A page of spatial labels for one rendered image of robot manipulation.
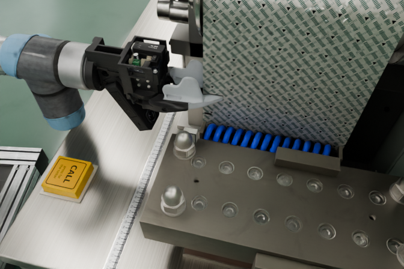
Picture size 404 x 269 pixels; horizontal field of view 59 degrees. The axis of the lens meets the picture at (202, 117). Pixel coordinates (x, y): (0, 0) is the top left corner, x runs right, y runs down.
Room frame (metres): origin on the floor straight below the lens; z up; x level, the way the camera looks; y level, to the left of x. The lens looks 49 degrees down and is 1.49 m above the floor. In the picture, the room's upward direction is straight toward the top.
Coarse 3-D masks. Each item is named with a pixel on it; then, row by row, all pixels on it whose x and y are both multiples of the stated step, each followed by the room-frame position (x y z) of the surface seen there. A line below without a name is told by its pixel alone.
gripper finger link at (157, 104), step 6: (156, 96) 0.38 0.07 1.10; (162, 96) 0.38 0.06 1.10; (144, 102) 0.38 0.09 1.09; (150, 102) 0.37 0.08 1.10; (156, 102) 0.37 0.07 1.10; (162, 102) 0.37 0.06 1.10; (168, 102) 0.37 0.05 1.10; (174, 102) 0.37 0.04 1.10; (180, 102) 0.37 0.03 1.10; (144, 108) 0.37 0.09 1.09; (150, 108) 0.37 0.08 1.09; (156, 108) 0.36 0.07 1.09; (162, 108) 0.37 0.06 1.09; (168, 108) 0.36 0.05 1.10; (174, 108) 0.36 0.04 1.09; (180, 108) 0.37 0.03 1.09; (186, 108) 0.37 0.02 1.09
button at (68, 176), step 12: (60, 156) 0.39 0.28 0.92; (60, 168) 0.36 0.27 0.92; (72, 168) 0.36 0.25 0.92; (84, 168) 0.36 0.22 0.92; (48, 180) 0.34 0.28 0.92; (60, 180) 0.34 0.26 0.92; (72, 180) 0.34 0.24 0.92; (84, 180) 0.34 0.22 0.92; (60, 192) 0.32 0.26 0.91; (72, 192) 0.31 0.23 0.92
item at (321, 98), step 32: (224, 64) 0.38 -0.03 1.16; (256, 64) 0.37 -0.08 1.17; (288, 64) 0.36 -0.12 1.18; (320, 64) 0.35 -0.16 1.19; (352, 64) 0.35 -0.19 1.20; (224, 96) 0.38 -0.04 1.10; (256, 96) 0.37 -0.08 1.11; (288, 96) 0.36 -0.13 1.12; (320, 96) 0.35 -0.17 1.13; (352, 96) 0.34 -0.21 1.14; (256, 128) 0.37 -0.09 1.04; (288, 128) 0.36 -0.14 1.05; (320, 128) 0.35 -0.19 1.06; (352, 128) 0.34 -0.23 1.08
